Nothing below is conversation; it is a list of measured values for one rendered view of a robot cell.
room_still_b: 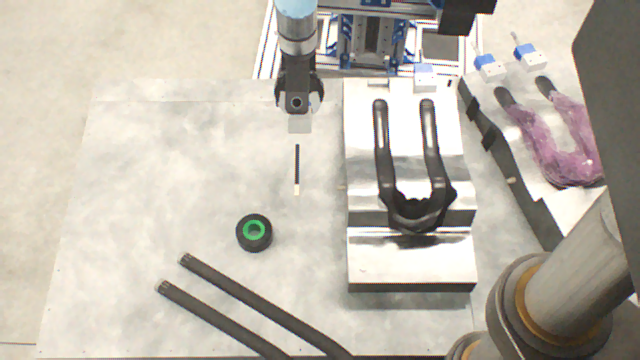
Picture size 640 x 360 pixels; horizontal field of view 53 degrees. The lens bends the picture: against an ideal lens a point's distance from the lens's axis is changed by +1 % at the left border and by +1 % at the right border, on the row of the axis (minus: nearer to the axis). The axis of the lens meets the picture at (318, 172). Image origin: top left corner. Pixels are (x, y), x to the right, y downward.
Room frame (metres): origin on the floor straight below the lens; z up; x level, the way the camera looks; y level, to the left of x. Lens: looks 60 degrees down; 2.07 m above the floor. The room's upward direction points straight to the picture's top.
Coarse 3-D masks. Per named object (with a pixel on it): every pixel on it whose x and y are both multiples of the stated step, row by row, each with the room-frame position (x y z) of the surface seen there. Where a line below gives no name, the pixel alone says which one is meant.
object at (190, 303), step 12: (156, 288) 0.45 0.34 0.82; (168, 288) 0.44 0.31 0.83; (180, 300) 0.42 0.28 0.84; (192, 300) 0.42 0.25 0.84; (192, 312) 0.39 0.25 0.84; (204, 312) 0.39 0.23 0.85; (216, 312) 0.39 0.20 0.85; (216, 324) 0.36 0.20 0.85; (228, 324) 0.36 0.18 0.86; (240, 336) 0.34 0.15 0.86; (252, 336) 0.34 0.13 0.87; (252, 348) 0.31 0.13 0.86
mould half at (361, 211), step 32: (352, 96) 0.89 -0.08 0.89; (384, 96) 0.89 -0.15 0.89; (416, 96) 0.89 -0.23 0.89; (448, 96) 0.89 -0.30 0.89; (352, 128) 0.80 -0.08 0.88; (416, 128) 0.80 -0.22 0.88; (448, 128) 0.80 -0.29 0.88; (352, 160) 0.71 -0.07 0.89; (416, 160) 0.71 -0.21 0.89; (448, 160) 0.71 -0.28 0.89; (352, 192) 0.61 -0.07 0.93; (416, 192) 0.61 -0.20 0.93; (352, 224) 0.57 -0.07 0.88; (384, 224) 0.57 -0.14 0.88; (448, 224) 0.57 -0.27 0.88; (352, 256) 0.50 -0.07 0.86; (384, 256) 0.50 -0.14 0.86; (416, 256) 0.50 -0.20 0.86; (448, 256) 0.50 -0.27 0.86; (352, 288) 0.45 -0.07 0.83; (384, 288) 0.45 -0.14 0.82; (416, 288) 0.45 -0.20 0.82; (448, 288) 0.45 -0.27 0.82
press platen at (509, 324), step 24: (528, 264) 0.21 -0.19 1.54; (504, 288) 0.19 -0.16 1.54; (504, 312) 0.17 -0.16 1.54; (624, 312) 0.17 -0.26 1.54; (504, 336) 0.15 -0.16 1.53; (528, 336) 0.15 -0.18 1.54; (552, 336) 0.15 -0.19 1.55; (576, 336) 0.15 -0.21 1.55; (600, 336) 0.15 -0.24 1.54; (624, 336) 0.15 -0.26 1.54
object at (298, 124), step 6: (306, 114) 0.79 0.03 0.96; (294, 120) 0.78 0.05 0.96; (300, 120) 0.78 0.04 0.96; (306, 120) 0.78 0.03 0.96; (294, 126) 0.78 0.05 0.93; (300, 126) 0.78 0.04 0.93; (306, 126) 0.78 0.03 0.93; (294, 132) 0.78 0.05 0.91; (300, 132) 0.78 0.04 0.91; (306, 132) 0.78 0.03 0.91
